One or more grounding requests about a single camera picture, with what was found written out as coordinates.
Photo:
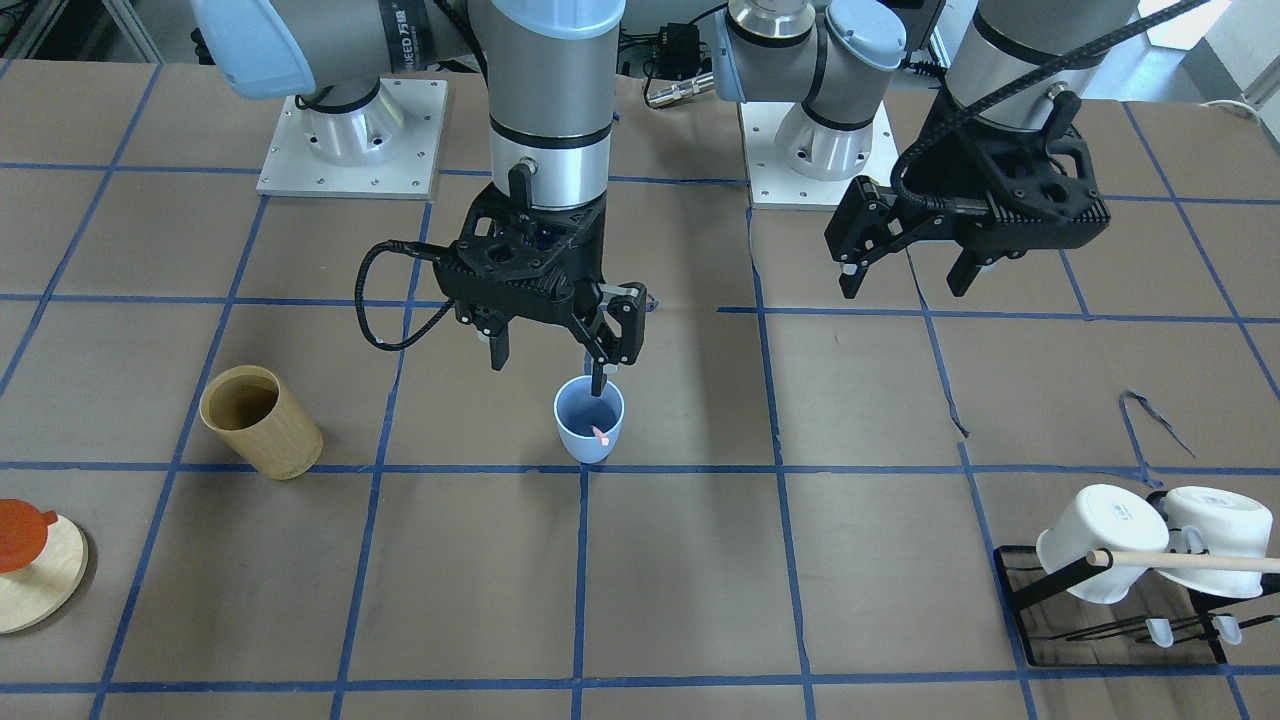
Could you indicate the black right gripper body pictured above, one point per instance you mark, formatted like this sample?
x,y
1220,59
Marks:
x,y
618,312

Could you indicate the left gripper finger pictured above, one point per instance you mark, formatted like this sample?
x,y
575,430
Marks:
x,y
968,265
870,223

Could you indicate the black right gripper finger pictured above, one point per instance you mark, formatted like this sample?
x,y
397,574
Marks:
x,y
492,326
615,328

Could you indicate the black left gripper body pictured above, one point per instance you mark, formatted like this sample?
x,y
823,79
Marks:
x,y
935,172

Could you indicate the light blue cup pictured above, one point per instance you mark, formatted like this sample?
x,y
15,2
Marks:
x,y
575,409

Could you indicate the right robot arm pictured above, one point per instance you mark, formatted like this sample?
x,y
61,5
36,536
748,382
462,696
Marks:
x,y
548,69

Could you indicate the bamboo cup holder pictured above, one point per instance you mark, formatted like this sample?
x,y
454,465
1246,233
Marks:
x,y
249,408

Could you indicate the white cup on rack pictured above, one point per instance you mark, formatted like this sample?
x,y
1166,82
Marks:
x,y
1221,523
1101,516

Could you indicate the black cup rack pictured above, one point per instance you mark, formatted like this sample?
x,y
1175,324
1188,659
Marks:
x,y
1118,617

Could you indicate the wooden rack rod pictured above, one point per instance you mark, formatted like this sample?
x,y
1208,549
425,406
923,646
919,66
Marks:
x,y
1104,558

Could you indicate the orange round lid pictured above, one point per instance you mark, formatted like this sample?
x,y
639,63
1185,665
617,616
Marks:
x,y
24,533

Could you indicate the round wooden base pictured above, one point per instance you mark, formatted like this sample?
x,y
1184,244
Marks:
x,y
33,594

